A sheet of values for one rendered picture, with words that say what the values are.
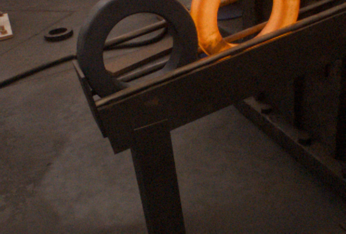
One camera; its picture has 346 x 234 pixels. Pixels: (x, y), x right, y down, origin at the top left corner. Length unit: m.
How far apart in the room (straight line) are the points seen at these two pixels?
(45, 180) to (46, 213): 0.17
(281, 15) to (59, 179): 1.04
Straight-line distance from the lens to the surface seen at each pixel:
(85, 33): 0.62
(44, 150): 1.73
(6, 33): 3.14
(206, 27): 0.68
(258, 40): 0.72
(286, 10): 0.75
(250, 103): 1.65
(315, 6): 0.85
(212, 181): 1.40
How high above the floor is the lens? 0.90
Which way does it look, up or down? 29 degrees down
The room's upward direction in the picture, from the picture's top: 8 degrees counter-clockwise
